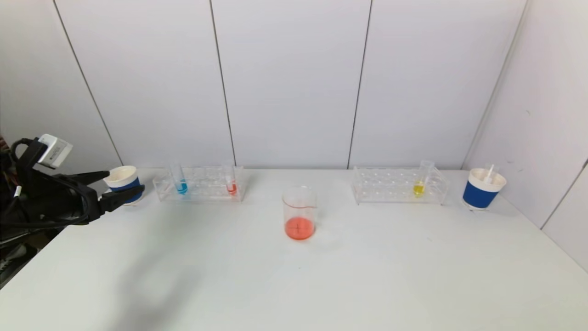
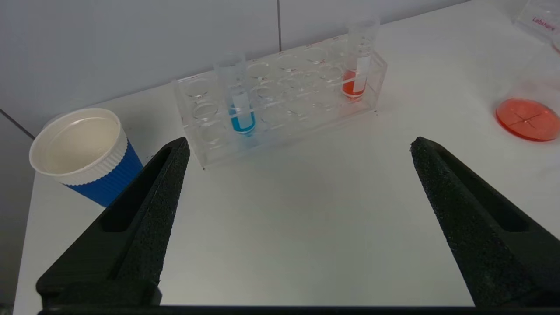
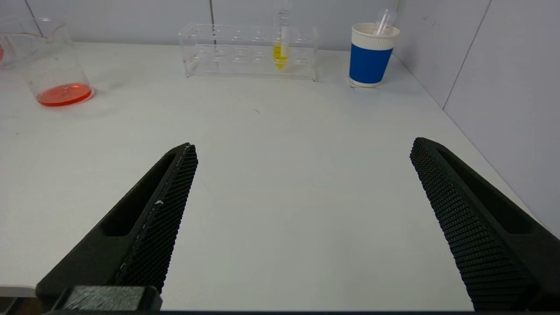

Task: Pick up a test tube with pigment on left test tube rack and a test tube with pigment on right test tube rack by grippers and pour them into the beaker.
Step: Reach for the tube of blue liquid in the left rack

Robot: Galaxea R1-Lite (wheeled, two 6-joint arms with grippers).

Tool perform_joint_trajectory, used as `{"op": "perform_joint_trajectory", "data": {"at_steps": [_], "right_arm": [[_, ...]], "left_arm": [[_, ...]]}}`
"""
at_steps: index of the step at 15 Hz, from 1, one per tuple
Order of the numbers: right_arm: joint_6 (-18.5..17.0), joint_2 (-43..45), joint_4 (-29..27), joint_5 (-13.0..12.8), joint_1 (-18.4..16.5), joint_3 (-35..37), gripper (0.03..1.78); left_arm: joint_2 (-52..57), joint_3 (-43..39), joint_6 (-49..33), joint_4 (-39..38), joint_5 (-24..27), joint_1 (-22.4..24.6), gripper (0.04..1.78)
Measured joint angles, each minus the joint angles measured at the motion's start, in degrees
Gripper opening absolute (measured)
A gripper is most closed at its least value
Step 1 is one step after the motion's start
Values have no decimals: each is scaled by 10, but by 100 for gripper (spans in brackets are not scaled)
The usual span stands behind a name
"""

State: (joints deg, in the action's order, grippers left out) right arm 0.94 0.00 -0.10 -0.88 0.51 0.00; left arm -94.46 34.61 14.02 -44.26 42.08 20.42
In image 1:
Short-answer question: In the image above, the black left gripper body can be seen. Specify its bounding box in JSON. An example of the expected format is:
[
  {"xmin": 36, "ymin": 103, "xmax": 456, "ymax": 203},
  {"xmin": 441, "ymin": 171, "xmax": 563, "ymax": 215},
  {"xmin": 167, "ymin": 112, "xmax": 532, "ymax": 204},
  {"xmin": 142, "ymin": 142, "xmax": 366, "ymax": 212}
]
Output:
[{"xmin": 27, "ymin": 173, "xmax": 101, "ymax": 225}]

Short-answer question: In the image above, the test tube with blue pigment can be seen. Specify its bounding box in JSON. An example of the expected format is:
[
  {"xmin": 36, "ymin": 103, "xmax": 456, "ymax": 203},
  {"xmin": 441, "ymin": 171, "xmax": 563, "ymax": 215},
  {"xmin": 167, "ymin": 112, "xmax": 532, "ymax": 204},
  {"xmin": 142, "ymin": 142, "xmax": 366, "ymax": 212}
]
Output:
[{"xmin": 171, "ymin": 161, "xmax": 189, "ymax": 195}]

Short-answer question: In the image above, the clear acrylic test tube rack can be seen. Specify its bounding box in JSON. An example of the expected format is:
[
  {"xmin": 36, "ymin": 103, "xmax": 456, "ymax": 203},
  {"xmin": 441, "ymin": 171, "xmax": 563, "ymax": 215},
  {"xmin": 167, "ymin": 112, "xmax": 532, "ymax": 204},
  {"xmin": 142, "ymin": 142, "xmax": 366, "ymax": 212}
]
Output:
[
  {"xmin": 351, "ymin": 166, "xmax": 450, "ymax": 206},
  {"xmin": 153, "ymin": 165, "xmax": 245, "ymax": 203}
]

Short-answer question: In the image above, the test tube with red pigment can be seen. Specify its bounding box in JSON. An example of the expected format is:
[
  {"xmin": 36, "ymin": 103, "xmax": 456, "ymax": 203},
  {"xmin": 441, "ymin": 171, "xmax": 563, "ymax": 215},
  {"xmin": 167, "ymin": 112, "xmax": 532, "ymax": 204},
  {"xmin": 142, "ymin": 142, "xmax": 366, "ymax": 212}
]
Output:
[{"xmin": 224, "ymin": 163, "xmax": 238, "ymax": 196}]

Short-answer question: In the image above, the clear glass beaker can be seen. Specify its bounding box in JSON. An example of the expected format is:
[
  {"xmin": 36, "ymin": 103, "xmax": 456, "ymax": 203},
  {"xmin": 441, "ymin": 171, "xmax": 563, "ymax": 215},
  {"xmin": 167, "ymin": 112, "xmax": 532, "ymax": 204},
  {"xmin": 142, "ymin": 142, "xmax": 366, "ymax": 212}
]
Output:
[{"xmin": 282, "ymin": 186, "xmax": 318, "ymax": 241}]

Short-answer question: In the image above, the test tube with yellow pigment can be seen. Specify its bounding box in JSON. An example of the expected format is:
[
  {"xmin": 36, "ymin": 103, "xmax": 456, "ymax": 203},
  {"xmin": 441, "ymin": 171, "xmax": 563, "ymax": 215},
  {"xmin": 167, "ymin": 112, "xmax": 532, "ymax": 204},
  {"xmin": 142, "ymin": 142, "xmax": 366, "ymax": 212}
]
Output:
[{"xmin": 412, "ymin": 160, "xmax": 435, "ymax": 197}]

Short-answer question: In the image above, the blue white paper cup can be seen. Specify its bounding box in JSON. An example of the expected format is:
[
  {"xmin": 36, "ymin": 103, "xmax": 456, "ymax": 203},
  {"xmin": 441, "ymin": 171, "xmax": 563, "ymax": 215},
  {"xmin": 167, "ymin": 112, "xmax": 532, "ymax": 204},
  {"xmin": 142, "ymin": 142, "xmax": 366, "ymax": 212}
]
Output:
[
  {"xmin": 103, "ymin": 165, "xmax": 144, "ymax": 206},
  {"xmin": 462, "ymin": 168, "xmax": 507, "ymax": 211}
]

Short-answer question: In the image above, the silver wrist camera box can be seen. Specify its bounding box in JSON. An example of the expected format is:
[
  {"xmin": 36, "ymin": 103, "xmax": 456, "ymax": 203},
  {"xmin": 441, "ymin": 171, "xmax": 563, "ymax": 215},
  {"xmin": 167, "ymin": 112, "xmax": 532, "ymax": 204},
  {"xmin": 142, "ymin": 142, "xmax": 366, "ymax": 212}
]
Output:
[{"xmin": 38, "ymin": 134, "xmax": 74, "ymax": 169}]

